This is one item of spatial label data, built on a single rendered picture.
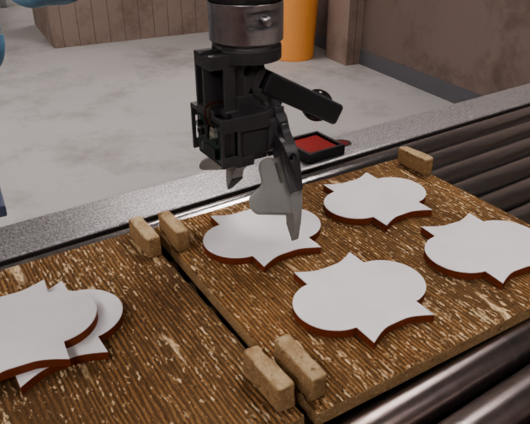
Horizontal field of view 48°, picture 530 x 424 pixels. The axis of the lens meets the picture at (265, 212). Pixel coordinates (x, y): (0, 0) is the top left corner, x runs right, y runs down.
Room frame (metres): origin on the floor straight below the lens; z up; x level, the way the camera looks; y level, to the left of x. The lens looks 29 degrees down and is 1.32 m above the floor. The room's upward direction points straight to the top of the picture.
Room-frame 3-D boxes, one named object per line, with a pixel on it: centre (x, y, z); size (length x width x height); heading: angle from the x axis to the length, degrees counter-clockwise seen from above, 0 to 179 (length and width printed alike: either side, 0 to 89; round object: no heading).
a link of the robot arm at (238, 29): (0.60, 0.02, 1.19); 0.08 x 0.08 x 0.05
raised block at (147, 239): (0.60, 0.14, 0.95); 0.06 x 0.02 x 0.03; 32
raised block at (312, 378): (0.38, -0.03, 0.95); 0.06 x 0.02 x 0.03; 31
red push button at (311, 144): (0.93, -0.08, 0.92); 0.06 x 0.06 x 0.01; 34
